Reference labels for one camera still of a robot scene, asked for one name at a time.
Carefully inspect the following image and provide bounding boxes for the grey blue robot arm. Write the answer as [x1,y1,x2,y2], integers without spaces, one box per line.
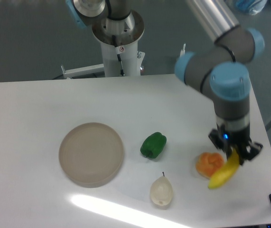
[66,0,265,164]

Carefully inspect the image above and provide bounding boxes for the yellow banana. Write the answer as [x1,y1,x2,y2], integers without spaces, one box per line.
[208,147,240,190]

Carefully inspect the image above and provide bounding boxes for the orange knotted bread roll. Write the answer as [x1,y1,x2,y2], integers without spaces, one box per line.
[195,152,225,179]

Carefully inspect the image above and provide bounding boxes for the black cable on pedestal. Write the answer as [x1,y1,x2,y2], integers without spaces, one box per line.
[111,35,125,76]

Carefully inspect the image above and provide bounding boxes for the white pedestal foot bar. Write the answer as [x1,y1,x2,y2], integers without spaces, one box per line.
[179,43,186,57]
[61,64,104,79]

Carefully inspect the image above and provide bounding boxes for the blue plastic bag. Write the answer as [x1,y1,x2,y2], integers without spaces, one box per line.
[232,0,267,16]

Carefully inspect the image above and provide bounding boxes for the white pear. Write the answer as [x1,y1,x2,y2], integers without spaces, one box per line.
[150,172,174,207]

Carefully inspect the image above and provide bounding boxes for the white pedestal foot bar right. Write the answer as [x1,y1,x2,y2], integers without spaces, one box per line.
[179,43,186,57]

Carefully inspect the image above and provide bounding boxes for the beige round plate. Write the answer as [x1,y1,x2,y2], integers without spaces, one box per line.
[58,123,124,188]

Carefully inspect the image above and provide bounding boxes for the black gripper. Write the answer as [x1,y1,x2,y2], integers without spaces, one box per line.
[208,116,263,166]

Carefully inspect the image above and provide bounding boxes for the white pedestal foot bar left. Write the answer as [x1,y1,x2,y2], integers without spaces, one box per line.
[61,64,104,79]

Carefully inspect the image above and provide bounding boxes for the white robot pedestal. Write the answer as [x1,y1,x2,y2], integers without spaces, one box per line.
[92,10,145,77]

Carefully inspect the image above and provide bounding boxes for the green bell pepper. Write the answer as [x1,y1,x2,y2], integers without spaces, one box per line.
[140,132,167,159]

